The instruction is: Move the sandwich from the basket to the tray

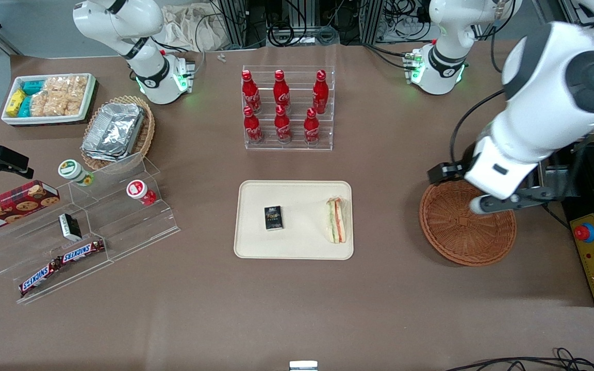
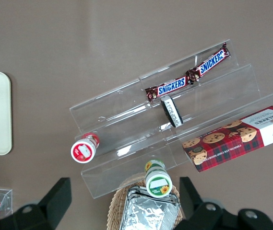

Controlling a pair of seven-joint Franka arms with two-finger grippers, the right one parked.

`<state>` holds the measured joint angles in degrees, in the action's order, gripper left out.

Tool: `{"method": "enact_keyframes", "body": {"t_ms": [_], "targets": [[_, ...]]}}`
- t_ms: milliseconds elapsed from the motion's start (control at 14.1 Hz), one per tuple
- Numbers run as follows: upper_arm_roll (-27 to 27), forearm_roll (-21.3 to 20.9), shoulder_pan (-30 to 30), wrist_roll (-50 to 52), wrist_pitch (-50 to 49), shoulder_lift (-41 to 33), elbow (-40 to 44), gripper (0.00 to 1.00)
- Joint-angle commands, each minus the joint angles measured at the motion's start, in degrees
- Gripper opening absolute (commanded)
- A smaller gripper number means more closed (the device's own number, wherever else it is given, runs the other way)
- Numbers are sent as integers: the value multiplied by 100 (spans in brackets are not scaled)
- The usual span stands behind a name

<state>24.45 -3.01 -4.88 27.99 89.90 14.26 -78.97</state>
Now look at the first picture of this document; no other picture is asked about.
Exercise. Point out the triangle sandwich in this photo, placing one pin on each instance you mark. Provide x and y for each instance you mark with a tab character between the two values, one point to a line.
335	221

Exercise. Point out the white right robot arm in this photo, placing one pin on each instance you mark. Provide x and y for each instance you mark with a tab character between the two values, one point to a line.
142	31

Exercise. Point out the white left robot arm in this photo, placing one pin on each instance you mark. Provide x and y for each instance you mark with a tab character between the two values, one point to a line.
549	103

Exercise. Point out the round brown wicker basket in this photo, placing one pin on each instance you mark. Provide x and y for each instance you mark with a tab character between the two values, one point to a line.
457	232

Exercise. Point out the cream rectangular serving tray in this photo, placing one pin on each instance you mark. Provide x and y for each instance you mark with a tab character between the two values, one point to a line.
302	242

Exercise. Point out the oval tan wicker basket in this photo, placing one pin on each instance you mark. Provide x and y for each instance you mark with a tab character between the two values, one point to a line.
145	134

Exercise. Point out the white snack tray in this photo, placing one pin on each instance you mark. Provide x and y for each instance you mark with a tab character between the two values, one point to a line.
49	120

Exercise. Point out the red cola bottle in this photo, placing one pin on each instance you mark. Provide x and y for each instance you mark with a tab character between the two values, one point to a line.
282	126
252	129
311	129
320	95
249	93
281	93

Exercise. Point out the small black card box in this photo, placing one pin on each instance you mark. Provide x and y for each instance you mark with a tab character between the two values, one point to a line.
273	218

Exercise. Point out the clear acrylic bottle rack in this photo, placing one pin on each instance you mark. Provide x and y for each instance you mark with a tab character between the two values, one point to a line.
297	77

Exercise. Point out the small white silver device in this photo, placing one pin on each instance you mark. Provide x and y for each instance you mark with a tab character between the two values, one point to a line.
303	366

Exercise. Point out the white crumpled cloth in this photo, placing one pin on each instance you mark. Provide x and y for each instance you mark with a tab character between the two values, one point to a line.
188	31

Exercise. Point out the red lidded yoghurt cup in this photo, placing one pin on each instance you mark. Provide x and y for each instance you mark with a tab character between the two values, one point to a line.
135	188

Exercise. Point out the clear acrylic step stand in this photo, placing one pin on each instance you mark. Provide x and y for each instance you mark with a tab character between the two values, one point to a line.
121	226

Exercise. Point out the stacked aluminium foil trays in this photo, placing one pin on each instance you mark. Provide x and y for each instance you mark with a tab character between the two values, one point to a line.
114	129

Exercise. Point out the snickers chocolate bar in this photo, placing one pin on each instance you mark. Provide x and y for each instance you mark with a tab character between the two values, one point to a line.
36	278
83	251

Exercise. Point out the green lidded yoghurt cup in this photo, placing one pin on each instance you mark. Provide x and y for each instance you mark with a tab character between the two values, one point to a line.
70	169

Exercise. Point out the small black white box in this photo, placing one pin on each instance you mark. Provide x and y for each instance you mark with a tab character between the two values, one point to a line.
71	226

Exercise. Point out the clear bag of crackers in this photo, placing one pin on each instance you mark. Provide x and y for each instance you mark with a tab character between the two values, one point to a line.
60	95

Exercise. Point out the teal snack packet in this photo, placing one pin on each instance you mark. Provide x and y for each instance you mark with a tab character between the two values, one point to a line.
25	107
33	86

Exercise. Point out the red tartan cookie box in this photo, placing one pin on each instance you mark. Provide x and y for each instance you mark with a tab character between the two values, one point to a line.
13	206

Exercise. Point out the yellow snack packet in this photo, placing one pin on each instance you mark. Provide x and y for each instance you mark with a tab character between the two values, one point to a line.
16	102

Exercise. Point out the black camera clamp mount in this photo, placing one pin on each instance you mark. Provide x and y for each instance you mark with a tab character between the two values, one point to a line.
3	157

